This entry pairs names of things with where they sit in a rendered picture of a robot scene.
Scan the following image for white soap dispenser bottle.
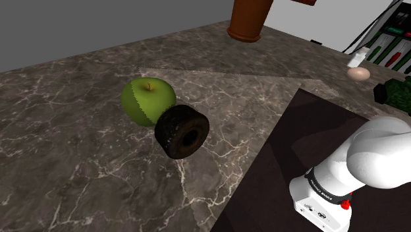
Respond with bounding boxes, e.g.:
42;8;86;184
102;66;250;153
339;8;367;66
346;46;371;69

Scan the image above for green and black toy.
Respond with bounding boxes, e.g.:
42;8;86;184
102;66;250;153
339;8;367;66
373;75;411;117

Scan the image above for beige egg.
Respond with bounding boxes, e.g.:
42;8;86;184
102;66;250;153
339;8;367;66
346;67;371;82

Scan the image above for dark ring-shaped roll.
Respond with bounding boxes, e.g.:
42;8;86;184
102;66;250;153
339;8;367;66
154;104;211;160

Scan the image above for green apple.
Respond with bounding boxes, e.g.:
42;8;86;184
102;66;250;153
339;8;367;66
121;77;177;128

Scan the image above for rack with green red items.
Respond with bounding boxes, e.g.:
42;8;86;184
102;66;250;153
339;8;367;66
341;0;411;75

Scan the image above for dark robot stand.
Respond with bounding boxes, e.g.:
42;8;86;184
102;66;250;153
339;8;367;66
209;87;411;232

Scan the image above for brown cylindrical vase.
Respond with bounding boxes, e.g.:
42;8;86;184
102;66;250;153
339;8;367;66
226;0;275;44

